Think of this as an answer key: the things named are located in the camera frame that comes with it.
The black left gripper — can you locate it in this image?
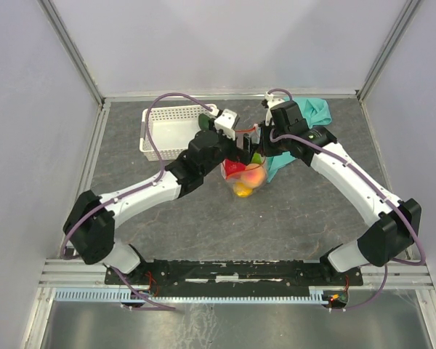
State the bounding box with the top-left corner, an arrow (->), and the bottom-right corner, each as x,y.
201,119 -> 258,176

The green toy watermelon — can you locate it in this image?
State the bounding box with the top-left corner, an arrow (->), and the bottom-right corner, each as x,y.
251,153 -> 266,165

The red toy apple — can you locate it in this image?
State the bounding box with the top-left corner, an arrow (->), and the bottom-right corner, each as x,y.
223,159 -> 246,177

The toy peach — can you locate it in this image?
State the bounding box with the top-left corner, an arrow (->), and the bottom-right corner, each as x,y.
240,164 -> 267,189

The clear zip top bag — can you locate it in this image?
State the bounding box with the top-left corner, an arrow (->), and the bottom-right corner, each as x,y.
220,124 -> 268,198

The dark green toy avocado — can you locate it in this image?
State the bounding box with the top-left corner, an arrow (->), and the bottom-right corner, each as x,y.
198,113 -> 212,130

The yellow toy lemon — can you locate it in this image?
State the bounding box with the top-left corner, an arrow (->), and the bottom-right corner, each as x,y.
233,182 -> 254,198

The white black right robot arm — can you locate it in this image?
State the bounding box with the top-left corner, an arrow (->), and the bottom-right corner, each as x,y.
259,95 -> 421,284

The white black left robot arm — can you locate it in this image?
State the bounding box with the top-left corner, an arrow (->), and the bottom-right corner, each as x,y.
62,130 -> 258,284

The teal cloth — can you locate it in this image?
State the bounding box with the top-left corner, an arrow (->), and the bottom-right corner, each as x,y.
266,97 -> 332,182

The white perforated plastic basket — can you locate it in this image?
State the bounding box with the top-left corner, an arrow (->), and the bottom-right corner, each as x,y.
139,105 -> 211,161

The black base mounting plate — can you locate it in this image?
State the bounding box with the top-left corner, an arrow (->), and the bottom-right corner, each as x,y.
126,260 -> 363,292

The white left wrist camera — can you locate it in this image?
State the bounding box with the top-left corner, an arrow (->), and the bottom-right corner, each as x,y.
214,109 -> 239,140

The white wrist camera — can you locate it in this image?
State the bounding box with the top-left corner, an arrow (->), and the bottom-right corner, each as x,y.
214,109 -> 239,140
262,92 -> 285,125

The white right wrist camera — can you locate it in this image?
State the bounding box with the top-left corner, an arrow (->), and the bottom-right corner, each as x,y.
262,92 -> 285,125

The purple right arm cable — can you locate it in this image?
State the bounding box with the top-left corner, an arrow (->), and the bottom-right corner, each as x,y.
265,88 -> 427,312

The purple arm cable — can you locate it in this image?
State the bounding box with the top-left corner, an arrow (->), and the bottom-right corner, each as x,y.
265,88 -> 427,312
60,93 -> 219,312

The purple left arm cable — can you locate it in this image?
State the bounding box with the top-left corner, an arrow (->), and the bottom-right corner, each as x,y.
60,93 -> 219,312

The light blue cable duct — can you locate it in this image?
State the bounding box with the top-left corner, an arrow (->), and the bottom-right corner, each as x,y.
53,286 -> 331,305

